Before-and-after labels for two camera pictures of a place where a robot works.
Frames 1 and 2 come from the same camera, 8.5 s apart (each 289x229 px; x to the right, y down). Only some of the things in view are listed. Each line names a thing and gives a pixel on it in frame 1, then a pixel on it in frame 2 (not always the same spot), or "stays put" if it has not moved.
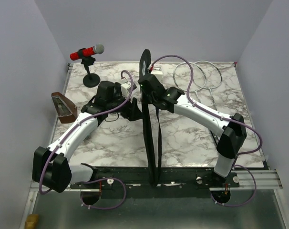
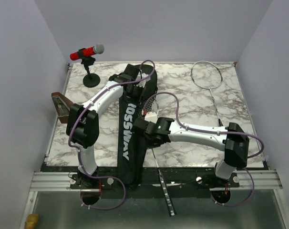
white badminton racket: x=195 y=91 -> x=150 y=109
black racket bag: x=145 y=64 -> x=132 y=154
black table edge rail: x=107 y=178 stays put
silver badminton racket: x=206 y=75 stays put
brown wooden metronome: x=66 y=111 stays put
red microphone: x=98 y=48 stays put
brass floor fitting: x=31 y=221 stays put
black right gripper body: x=146 y=99 -> x=150 y=144
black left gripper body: x=129 y=113 -> x=135 y=94
